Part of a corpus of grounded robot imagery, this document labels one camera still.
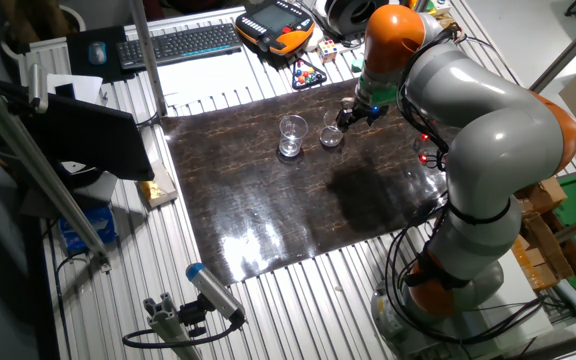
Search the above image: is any long slanted aluminium bar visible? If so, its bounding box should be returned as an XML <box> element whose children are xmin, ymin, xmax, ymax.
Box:
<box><xmin>0</xmin><ymin>69</ymin><xmax>112</xmax><ymax>271</ymax></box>

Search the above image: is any grey computer mouse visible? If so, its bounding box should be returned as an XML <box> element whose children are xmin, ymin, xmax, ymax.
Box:
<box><xmin>87</xmin><ymin>40</ymin><xmax>108</xmax><ymax>67</ymax></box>

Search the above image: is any white base platform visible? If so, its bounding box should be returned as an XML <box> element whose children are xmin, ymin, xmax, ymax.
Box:
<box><xmin>497</xmin><ymin>249</ymin><xmax>554</xmax><ymax>344</ymax></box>

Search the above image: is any small white paper sheet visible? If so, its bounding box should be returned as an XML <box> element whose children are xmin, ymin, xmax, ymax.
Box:
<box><xmin>46</xmin><ymin>73</ymin><xmax>104</xmax><ymax>105</ymax></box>

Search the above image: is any upright aluminium post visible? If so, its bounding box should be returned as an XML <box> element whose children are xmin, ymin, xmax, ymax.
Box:
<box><xmin>127</xmin><ymin>0</ymin><xmax>168</xmax><ymax>117</ymax></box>

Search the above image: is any short aluminium profile stub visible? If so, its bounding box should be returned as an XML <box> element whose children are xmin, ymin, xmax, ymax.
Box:
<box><xmin>142</xmin><ymin>292</ymin><xmax>204</xmax><ymax>360</ymax></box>

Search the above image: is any blue tissue pack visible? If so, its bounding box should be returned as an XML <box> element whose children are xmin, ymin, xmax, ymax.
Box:
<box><xmin>58</xmin><ymin>205</ymin><xmax>118</xmax><ymax>254</ymax></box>

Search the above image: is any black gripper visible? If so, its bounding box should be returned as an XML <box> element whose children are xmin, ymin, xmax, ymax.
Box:
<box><xmin>336</xmin><ymin>97</ymin><xmax>389</xmax><ymax>132</ymax></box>

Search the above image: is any orange black teach pendant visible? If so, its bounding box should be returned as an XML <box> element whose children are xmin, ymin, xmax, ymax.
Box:
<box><xmin>234</xmin><ymin>0</ymin><xmax>316</xmax><ymax>56</ymax></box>

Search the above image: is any clear glass beaker cup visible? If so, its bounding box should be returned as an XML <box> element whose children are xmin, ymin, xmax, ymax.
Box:
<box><xmin>319</xmin><ymin>109</ymin><xmax>345</xmax><ymax>148</ymax></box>

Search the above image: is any clear ribbed plastic cup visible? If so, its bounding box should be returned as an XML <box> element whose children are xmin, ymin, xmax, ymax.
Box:
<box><xmin>278</xmin><ymin>114</ymin><xmax>310</xmax><ymax>159</ymax></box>

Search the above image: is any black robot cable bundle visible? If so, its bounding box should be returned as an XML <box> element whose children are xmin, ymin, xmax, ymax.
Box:
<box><xmin>385</xmin><ymin>22</ymin><xmax>549</xmax><ymax>346</ymax></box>

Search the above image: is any black mouse pad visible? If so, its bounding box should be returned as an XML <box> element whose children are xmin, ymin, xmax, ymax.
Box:
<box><xmin>65</xmin><ymin>24</ymin><xmax>135</xmax><ymax>84</ymax></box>

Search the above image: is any black camera cable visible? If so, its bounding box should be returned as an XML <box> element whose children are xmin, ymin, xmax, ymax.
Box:
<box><xmin>121</xmin><ymin>313</ymin><xmax>245</xmax><ymax>350</ymax></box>

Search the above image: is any black monitor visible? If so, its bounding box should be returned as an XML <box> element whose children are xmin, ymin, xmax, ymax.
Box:
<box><xmin>0</xmin><ymin>78</ymin><xmax>155</xmax><ymax>182</ymax></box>

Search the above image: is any rubik's cube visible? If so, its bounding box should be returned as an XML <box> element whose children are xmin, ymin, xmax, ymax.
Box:
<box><xmin>317</xmin><ymin>39</ymin><xmax>339</xmax><ymax>64</ymax></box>

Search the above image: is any dark marble pattern mat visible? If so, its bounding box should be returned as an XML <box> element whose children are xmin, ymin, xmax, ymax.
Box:
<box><xmin>160</xmin><ymin>78</ymin><xmax>462</xmax><ymax>286</ymax></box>

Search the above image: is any cardboard box pile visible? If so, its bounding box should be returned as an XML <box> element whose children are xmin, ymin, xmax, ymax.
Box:
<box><xmin>510</xmin><ymin>175</ymin><xmax>576</xmax><ymax>294</ymax></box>

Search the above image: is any black computer keyboard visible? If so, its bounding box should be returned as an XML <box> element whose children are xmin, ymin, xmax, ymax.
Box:
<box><xmin>115</xmin><ymin>22</ymin><xmax>244</xmax><ymax>70</ymax></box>

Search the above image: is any black filament spool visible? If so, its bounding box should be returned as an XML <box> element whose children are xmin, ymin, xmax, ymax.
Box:
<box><xmin>325</xmin><ymin>0</ymin><xmax>389</xmax><ymax>39</ymax></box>

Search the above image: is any large white paper sheet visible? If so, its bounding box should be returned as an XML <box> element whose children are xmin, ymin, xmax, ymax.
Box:
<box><xmin>156</xmin><ymin>48</ymin><xmax>269</xmax><ymax>107</ymax></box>

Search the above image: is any small silver camera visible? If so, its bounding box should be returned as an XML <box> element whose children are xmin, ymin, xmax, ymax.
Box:
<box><xmin>27</xmin><ymin>63</ymin><xmax>49</xmax><ymax>114</ymax></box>

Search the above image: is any billiard ball triangle toy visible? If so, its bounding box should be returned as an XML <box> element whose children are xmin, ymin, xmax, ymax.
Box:
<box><xmin>291</xmin><ymin>58</ymin><xmax>328</xmax><ymax>91</ymax></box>

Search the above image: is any silver camera blue cap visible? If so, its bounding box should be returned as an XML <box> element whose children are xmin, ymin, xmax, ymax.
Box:
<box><xmin>185</xmin><ymin>262</ymin><xmax>247</xmax><ymax>324</ymax></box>

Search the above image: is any white round bucket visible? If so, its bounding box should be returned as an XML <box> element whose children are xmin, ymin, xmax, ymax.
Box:
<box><xmin>0</xmin><ymin>3</ymin><xmax>87</xmax><ymax>64</ymax></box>

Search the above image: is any green silver camera mount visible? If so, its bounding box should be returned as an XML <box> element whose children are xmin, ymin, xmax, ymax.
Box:
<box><xmin>356</xmin><ymin>73</ymin><xmax>400</xmax><ymax>107</ymax></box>

